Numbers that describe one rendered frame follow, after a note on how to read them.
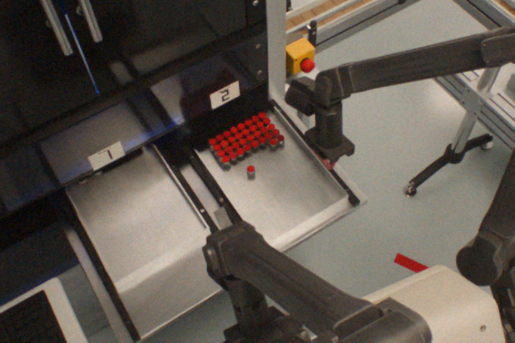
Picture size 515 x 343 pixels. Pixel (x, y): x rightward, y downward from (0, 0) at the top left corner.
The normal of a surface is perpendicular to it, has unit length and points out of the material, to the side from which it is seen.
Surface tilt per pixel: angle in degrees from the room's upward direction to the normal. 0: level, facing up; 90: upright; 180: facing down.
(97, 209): 0
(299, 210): 0
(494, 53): 67
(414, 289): 42
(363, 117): 0
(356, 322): 49
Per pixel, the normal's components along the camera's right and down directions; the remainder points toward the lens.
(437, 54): -0.71, 0.26
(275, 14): 0.54, 0.69
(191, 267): -0.04, -0.55
